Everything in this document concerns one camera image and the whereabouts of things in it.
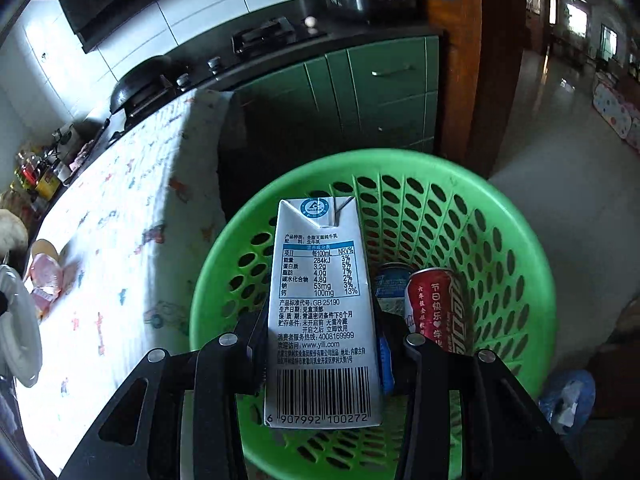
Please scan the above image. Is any white milk carton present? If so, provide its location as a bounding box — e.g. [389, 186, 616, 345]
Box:
[263, 196, 383, 430]

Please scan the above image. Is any black gas stove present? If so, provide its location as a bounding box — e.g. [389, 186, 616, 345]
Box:
[172, 15, 328, 91]

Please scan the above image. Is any red cap oil bottle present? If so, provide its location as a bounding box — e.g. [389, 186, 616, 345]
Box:
[15, 152, 38, 186]

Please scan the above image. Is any blue plastic bag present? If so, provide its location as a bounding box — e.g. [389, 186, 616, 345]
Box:
[539, 370, 597, 436]

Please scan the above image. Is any green plastic basket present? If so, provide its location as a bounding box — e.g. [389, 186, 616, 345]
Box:
[189, 149, 557, 480]

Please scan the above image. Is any red soda can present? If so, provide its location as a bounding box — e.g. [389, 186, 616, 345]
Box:
[402, 267, 471, 356]

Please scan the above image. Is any black range hood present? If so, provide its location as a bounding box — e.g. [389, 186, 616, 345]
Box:
[57, 0, 241, 55]

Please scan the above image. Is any green kitchen cabinet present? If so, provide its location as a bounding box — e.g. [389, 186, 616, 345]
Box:
[220, 35, 441, 221]

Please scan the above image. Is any printed white tablecloth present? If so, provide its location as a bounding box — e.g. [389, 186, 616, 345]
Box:
[15, 89, 236, 476]

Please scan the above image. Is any black wok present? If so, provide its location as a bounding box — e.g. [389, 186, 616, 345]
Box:
[109, 56, 173, 116]

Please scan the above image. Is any white plastic lid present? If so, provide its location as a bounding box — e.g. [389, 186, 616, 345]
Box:
[0, 265, 43, 388]

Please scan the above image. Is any wooden door frame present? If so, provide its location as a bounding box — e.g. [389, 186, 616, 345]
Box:
[425, 0, 531, 181]

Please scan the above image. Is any crushed blue and white can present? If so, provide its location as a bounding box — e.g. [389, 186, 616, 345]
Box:
[372, 262, 416, 318]

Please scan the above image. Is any round wooden chopping block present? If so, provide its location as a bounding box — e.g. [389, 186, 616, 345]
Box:
[0, 209, 28, 261]

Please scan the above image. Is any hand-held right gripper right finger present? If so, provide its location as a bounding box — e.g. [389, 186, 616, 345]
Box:
[372, 310, 583, 480]

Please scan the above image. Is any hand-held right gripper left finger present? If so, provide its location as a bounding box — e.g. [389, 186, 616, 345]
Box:
[57, 305, 273, 480]

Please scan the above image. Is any polka dot play fence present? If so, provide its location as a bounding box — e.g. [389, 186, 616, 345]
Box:
[592, 72, 640, 151]

